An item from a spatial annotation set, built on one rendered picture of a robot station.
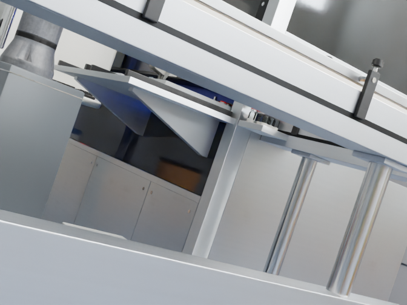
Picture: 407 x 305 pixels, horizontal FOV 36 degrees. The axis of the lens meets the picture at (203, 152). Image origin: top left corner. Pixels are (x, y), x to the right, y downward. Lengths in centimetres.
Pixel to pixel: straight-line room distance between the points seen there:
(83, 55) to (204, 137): 93
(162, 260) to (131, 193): 147
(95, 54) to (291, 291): 186
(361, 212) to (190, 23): 57
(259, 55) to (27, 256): 48
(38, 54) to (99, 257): 89
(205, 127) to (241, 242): 41
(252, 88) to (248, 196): 110
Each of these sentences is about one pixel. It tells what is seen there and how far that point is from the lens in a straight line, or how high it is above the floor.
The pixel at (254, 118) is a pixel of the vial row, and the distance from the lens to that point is 200.
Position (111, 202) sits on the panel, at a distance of 261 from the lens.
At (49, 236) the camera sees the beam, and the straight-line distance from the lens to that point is 94.
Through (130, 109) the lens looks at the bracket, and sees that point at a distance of 249.
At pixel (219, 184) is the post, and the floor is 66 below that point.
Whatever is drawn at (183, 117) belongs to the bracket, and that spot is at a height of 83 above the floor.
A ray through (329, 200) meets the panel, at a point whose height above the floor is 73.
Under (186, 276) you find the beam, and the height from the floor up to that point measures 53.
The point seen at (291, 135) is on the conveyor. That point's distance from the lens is 197.
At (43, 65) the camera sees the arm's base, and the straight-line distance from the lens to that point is 176.
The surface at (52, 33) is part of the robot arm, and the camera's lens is 178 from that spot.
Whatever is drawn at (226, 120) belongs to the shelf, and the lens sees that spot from 201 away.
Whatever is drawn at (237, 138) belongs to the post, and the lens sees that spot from 203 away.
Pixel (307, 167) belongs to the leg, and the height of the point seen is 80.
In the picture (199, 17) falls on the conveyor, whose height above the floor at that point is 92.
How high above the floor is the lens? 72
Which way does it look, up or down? 1 degrees up
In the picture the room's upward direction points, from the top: 19 degrees clockwise
